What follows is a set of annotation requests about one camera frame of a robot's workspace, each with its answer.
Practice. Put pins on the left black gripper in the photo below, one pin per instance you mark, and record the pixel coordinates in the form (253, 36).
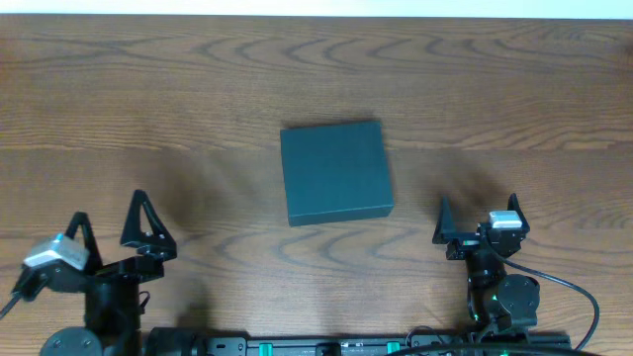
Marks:
(127, 267)

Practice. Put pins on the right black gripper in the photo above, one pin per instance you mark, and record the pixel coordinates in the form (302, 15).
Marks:
(466, 242)

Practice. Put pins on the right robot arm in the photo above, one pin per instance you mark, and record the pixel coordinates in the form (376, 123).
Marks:
(498, 302)

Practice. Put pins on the black gift box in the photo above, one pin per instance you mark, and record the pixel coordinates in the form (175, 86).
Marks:
(336, 173)

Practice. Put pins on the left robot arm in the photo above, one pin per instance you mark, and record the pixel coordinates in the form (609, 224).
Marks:
(112, 325)

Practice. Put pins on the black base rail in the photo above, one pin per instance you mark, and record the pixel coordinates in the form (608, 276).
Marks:
(356, 346)

